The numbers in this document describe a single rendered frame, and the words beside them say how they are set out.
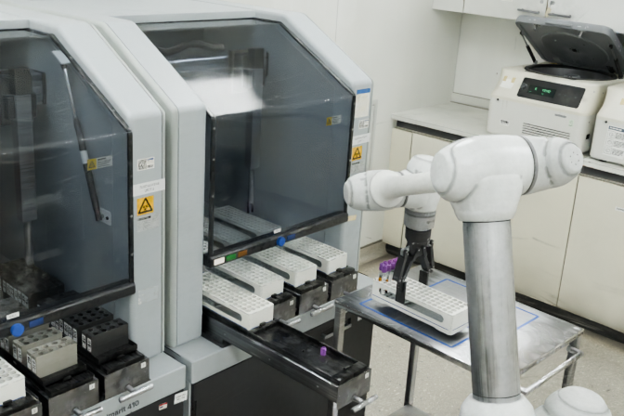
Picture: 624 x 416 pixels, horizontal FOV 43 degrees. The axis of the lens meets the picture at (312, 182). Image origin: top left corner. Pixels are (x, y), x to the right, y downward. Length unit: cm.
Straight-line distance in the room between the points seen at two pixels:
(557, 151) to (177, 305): 114
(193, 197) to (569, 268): 256
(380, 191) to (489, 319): 57
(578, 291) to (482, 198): 272
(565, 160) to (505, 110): 261
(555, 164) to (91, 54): 120
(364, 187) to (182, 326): 66
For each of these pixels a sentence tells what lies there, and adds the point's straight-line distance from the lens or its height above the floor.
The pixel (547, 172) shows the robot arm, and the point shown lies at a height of 144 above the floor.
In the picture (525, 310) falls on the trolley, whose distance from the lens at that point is 255.
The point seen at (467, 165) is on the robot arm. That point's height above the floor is 146.
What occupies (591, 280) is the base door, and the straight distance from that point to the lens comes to 427.
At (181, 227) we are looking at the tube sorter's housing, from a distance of 218.
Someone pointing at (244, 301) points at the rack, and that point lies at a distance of 232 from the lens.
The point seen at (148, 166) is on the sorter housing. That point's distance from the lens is 206.
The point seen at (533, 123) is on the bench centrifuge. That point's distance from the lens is 423.
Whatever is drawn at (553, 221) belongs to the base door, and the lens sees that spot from 427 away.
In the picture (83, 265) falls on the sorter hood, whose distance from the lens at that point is 201.
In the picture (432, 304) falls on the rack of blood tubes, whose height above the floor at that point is 90.
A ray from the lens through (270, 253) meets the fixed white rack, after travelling 265.
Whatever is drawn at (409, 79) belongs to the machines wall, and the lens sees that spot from 477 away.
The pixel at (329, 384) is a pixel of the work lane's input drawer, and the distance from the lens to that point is 207.
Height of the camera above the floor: 189
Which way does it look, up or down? 18 degrees down
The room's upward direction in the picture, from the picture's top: 4 degrees clockwise
